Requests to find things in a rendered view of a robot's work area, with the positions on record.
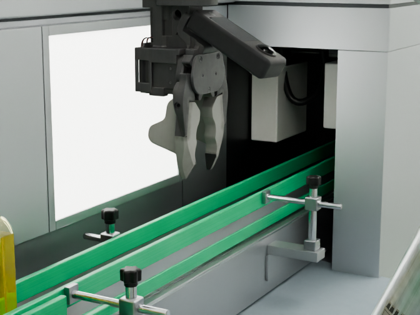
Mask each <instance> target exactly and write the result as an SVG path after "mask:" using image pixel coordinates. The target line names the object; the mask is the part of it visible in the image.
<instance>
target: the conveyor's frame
mask: <svg viewBox="0 0 420 315"><path fill-rule="evenodd" d="M308 228H309V211H308V210H305V209H303V210H302V211H299V212H298V213H296V214H295V215H293V216H291V217H289V218H287V219H286V220H284V221H282V222H280V223H279V224H277V225H275V226H273V227H272V228H270V229H268V230H267V231H264V232H263V233H261V234H260V235H258V236H256V237H254V238H252V239H251V240H249V241H247V242H245V243H244V244H242V245H240V246H238V247H237V248H235V249H233V250H232V251H229V252H228V253H226V254H225V255H223V256H221V257H219V258H217V259H216V260H214V261H212V262H210V263H209V264H207V265H205V266H203V267H202V268H200V269H198V270H197V271H194V272H193V273H191V274H190V275H188V276H186V277H184V278H182V279H181V280H179V281H178V282H175V283H174V284H172V285H170V286H169V287H167V288H165V289H163V290H162V291H160V292H158V293H156V294H155V295H153V296H151V297H149V298H147V299H146V300H144V305H147V306H152V307H156V308H162V309H167V310H170V315H237V314H238V313H240V312H241V311H242V310H243V309H245V308H247V307H248V306H249V305H251V304H252V303H253V302H255V301H257V300H258V299H259V298H261V297H262V296H264V295H265V294H266V293H268V292H269V291H270V290H272V289H273V288H275V287H276V286H278V285H279V284H281V283H282V282H283V281H285V280H286V279H287V278H289V277H290V276H292V275H293V274H294V273H296V272H298V271H299V270H300V269H302V268H303V267H304V266H306V265H307V264H309V263H310V261H303V260H299V259H292V258H288V257H281V256H278V266H277V275H276V276H274V277H273V278H271V279H270V280H268V281H267V280H266V255H267V254H268V244H271V243H272V242H274V241H275V240H277V241H284V242H289V243H296V244H304V240H306V239H307V238H308ZM316 238H318V239H320V248H325V252H326V251H327V250H328V249H330V248H331V247H332V246H333V209H331V208H325V207H322V208H321V209H320V210H318V211H317V226H316Z"/></svg>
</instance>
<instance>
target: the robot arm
mask: <svg viewBox="0 0 420 315"><path fill-rule="evenodd" d="M212 5H218V0H142V7H143V8H150V21H151V37H145V38H144V39H143V40H142V41H141V47H135V48H134V56H135V91H137V92H141V93H148V94H149V95H150V96H162V97H164V96H168V94H172V99H171V100H170V101H169V102H168V104H167V107H166V115H165V118H164V119H163V120H162V121H159V122H157V123H156V124H153V125H151V126H150V128H149V131H148V138H149V140H150V141H151V142H152V143H153V144H155V145H157V146H160V147H162V148H164V149H167V150H168V151H171V152H173V153H174V154H176V160H177V166H178V169H179V173H180V176H181V178H182V179H187V178H188V176H189V175H190V173H191V171H192V170H193V168H194V166H195V165H196V159H195V151H196V146H197V141H196V140H199V141H201V142H203V143H206V153H205V158H206V169H207V170H211V169H212V168H213V167H214V164H215V162H216V160H217V158H218V156H219V150H220V147H221V143H222V139H223V133H224V125H225V123H226V113H227V105H228V86H227V81H226V76H225V67H224V61H223V55H222V54H221V52H222V53H223V54H224V55H226V56H227V57H229V58H230V59H232V60H233V61H234V62H235V63H237V64H239V65H240V66H241V67H243V68H244V69H246V70H247V71H249V72H250V73H251V74H252V75H254V76H256V77H257V78H259V79H263V78H273V77H278V76H279V75H280V73H281V71H282V70H283V68H284V66H285V64H286V58H285V57H283V56H281V55H280V54H279V53H277V52H276V51H275V50H274V49H273V48H272V47H270V46H268V45H266V44H264V43H263V42H261V41H260V40H258V39H257V38H255V37H254V36H252V35H251V34H249V33H248V32H246V31H245V30H244V29H242V28H241V27H239V26H238V25H236V24H234V23H233V22H232V21H230V20H229V19H228V18H226V17H224V16H223V15H222V14H220V13H219V12H217V11H216V10H203V6H212ZM149 38H150V39H151V42H148V39H149ZM145 39H147V40H146V42H145V43H143V42H144V40H145ZM371 315H420V226H419V228H418V229H417V231H416V233H415V235H414V237H413V239H412V241H411V242H410V244H409V246H408V248H407V249H406V252H405V253H404V256H403V257H402V259H401V261H400V263H399V264H398V266H397V268H396V270H395V272H394V274H393V275H392V277H391V279H390V281H389V283H388V284H387V286H386V288H385V290H384V292H383V294H382V296H381V297H380V299H379V301H378V303H377V305H376V307H375V308H374V311H373V312H372V314H371Z"/></svg>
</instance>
